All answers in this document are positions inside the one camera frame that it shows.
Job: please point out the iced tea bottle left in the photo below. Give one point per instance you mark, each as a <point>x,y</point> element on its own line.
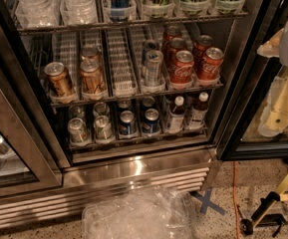
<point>175,115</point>

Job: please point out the stainless steel fridge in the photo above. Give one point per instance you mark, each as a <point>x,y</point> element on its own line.
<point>187,159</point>

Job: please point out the blue pepsi can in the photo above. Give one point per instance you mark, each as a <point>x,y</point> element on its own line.
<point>125,105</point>
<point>150,122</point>
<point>147,103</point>
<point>127,125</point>

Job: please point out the silver green can front right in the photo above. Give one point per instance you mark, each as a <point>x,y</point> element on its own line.
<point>103,127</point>

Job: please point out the brown root beer can front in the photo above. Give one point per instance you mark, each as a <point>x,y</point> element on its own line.
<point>92,77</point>

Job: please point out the silver green can front left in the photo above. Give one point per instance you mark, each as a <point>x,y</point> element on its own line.
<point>77,130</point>

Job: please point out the silver diet coke can front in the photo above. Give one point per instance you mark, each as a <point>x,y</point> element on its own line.
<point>153,63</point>

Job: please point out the red coke can middle right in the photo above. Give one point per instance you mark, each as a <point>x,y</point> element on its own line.
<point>200,45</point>

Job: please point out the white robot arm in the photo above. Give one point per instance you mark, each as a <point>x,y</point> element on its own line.
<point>283,59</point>

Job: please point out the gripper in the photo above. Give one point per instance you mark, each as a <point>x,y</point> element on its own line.
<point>273,122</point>

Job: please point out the brown root beer can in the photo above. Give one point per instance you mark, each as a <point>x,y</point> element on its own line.
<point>92,77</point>
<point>91,53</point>
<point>59,79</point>

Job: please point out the iced tea bottle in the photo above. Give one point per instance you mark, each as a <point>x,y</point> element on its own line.
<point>175,115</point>
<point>197,111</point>

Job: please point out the silver diet coke can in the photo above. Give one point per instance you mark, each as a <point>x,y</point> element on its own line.
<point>148,45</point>
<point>153,63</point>

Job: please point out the fridge glass door left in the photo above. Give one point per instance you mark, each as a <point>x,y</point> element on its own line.
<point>32,167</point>

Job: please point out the blue pepsi can rear right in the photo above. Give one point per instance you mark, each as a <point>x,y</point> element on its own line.
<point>147,103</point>

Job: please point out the clear plastic bin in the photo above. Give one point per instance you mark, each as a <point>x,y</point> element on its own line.
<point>153,213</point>

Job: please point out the fridge glass door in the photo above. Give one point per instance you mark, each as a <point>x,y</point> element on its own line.
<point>32,167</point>
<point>240,138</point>

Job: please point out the silver green can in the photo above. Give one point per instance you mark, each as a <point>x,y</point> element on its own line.
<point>77,130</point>
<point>101,109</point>
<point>77,112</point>
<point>103,127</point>

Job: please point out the red coke can front right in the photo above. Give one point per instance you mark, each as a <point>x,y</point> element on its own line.
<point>209,67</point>

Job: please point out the silver green can rear right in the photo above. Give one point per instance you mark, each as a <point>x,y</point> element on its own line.
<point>101,109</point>

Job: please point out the blue pepsi can front left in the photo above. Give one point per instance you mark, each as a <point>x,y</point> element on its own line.
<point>127,125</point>

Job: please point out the clear water bottle left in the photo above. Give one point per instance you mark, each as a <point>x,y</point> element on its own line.
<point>38,13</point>

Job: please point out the clear water bottle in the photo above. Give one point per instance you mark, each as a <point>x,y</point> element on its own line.
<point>38,13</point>
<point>79,12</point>

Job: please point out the brown root beer can left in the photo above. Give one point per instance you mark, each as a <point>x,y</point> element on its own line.
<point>59,79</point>

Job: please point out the blue pepsi can front right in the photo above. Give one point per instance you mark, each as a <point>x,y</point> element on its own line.
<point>150,122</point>

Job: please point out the brown root beer can rear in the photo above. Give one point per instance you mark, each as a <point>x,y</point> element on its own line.
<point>91,53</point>

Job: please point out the red coke can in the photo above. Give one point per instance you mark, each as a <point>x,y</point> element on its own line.
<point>172,47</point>
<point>170,33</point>
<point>200,45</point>
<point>181,69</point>
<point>209,67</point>

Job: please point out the silver green can rear left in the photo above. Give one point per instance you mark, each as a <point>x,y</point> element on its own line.
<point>77,112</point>

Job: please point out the silver diet coke can rear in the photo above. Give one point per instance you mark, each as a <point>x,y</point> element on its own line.
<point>148,45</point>

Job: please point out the fridge glass door right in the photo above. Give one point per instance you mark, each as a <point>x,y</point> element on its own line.
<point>240,138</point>

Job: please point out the red coke can middle left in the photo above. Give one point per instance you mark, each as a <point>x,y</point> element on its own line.
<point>172,47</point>

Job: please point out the blue pepsi can rear left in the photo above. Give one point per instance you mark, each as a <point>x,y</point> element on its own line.
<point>125,105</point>

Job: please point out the red coke can rear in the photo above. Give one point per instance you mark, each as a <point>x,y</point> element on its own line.
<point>170,33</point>

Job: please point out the clear water bottle right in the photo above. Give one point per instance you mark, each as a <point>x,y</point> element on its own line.
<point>79,12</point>

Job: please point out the iced tea bottle right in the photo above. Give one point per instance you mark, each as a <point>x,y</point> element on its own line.
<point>197,111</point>

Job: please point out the red coke can front left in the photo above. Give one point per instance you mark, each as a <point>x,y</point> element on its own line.
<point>181,69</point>

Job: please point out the blue tape cross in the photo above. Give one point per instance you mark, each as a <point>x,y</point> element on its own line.
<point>206,202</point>

